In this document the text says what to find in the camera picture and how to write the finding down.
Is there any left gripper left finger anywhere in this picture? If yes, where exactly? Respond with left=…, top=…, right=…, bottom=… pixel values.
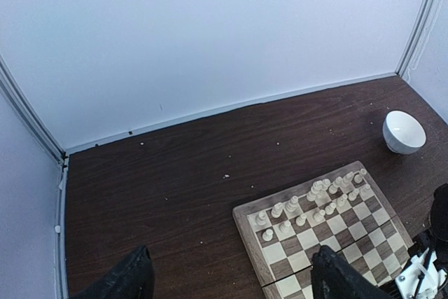
left=70, top=245, right=155, bottom=299

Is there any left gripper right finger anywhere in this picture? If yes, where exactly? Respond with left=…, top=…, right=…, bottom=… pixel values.
left=311, top=245, right=389, bottom=299

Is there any wooden chess board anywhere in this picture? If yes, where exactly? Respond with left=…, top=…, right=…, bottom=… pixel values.
left=232, top=161, right=412, bottom=298

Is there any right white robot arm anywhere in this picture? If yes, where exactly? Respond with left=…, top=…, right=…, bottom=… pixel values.
left=423, top=183, right=447, bottom=260

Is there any white chess pieces row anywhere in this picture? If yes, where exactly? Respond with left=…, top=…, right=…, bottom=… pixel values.
left=248, top=168, right=379, bottom=250

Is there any white ceramic bowl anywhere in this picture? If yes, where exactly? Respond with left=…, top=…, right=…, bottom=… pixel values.
left=382, top=111, right=426, bottom=155

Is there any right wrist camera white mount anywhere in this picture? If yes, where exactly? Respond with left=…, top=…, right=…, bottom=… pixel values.
left=395, top=248, right=446, bottom=298

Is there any left aluminium frame post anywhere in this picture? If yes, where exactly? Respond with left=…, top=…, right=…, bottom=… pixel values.
left=1, top=57, right=68, bottom=168

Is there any aluminium frame post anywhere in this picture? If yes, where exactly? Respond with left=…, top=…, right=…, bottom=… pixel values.
left=1, top=57, right=68, bottom=168
left=395, top=0, right=444, bottom=83

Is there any right aluminium frame post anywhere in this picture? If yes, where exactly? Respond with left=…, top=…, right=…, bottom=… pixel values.
left=395, top=0, right=444, bottom=83

